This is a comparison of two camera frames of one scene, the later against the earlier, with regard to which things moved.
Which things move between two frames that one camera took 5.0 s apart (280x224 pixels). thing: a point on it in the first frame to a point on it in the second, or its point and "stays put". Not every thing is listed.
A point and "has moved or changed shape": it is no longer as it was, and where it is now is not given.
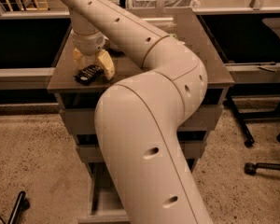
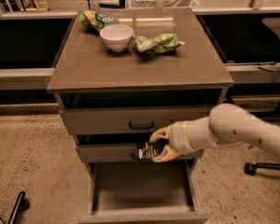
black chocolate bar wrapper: (89, 74) has moved or changed shape
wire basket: (172, 1) stays put
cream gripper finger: (79, 60) to (167, 155)
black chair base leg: (250, 168) stays put
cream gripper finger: (105, 63) to (163, 133)
